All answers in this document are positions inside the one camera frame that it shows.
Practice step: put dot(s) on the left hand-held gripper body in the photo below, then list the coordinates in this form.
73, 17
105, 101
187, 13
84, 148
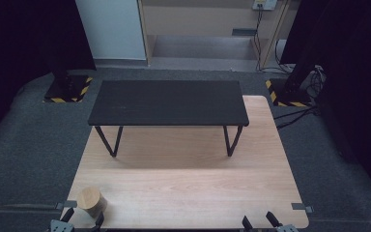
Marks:
59, 226

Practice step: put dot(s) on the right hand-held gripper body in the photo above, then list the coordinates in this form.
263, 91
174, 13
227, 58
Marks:
288, 228

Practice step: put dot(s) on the light wooden cylinder block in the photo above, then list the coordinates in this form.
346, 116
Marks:
91, 200

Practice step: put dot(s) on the grey table edge clamp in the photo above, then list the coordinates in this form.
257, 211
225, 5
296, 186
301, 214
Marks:
67, 204
302, 207

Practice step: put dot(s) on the black hazard-striped stand base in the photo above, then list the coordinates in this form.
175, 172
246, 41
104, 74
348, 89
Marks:
290, 96
77, 89

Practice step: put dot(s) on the black low shelf stand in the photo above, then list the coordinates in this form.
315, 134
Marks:
169, 103

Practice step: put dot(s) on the black stand pole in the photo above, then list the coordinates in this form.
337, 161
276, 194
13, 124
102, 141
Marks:
299, 75
61, 67

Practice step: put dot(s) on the dark curtain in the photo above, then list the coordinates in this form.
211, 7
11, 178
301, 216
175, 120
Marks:
354, 80
22, 48

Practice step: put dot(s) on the grey label strip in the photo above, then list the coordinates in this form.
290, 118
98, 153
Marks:
244, 32

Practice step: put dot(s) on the white panel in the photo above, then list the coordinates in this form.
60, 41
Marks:
112, 29

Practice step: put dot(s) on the white wall power socket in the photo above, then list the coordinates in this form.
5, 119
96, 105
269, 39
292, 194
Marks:
264, 4

